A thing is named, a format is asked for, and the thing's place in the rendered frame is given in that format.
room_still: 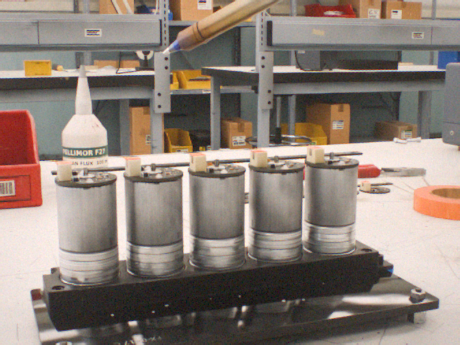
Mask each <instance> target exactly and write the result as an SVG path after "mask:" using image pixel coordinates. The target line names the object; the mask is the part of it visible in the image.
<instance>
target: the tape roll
mask: <svg viewBox="0 0 460 345"><path fill-rule="evenodd" d="M413 208H414V209H415V210H416V211H417V212H419V213H421V214H424V215H427V216H432V217H435V218H443V219H449V220H460V186H453V185H434V186H422V187H420V188H418V189H416V190H414V192H413Z"/></svg>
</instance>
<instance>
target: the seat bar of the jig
mask: <svg viewBox="0 0 460 345"><path fill-rule="evenodd" d="M301 254H302V257H301V258H300V259H297V260H294V261H286V262H267V261H259V260H256V259H252V258H250V257H249V256H248V247H247V246H246V247H245V264H244V265H243V266H240V267H237V268H233V269H228V270H206V269H201V268H196V267H194V266H191V265H190V264H189V260H190V259H189V253H184V271H183V272H180V273H178V274H175V275H172V276H168V277H156V278H148V277H137V276H134V275H132V274H129V273H128V272H127V266H126V259H124V260H119V266H120V276H119V278H117V279H116V280H114V281H111V282H109V283H104V284H99V285H69V284H67V283H63V281H61V280H60V267H55V268H51V274H43V275H42V282H43V296H44V301H45V305H47V310H48V314H49V316H61V315H66V314H76V313H81V312H87V311H97V310H102V309H112V308H117V307H128V306H133V305H143V304H149V303H159V302H164V301H174V300H180V299H185V298H196V297H201V296H211V295H217V294H227V293H232V292H243V291H248V290H258V289H264V288H273V287H279V286H284V285H295V283H304V282H311V281H320V280H325V279H336V278H341V277H351V276H357V275H359V274H367V273H373V272H378V268H379V252H378V251H377V250H375V249H374V248H372V247H370V246H368V245H366V244H364V243H362V242H359V241H357V240H355V251H354V252H352V253H349V254H347V255H318V254H314V253H310V252H307V251H304V250H303V241H302V253H301Z"/></svg>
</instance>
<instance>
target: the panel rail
mask: <svg viewBox="0 0 460 345"><path fill-rule="evenodd" d="M355 155H363V153H360V151H346V152H334V157H344V156H355ZM291 159H307V155H290V156H279V160H291ZM211 162H212V163H213V164H215V160H209V161H206V163H211ZM247 162H250V158H244V159H222V160H219V164H235V163H247ZM141 166H144V167H145V168H146V166H150V167H151V164H142V165H141ZM181 166H190V162H176V163H164V164H156V167H167V168H170V167H181ZM76 170H77V172H79V173H80V171H82V170H83V169H74V170H71V171H76ZM116 171H125V166H108V167H97V168H88V172H103V173H104V172H116ZM51 174H52V175H58V172H57V171H56V170H53V171H51Z"/></svg>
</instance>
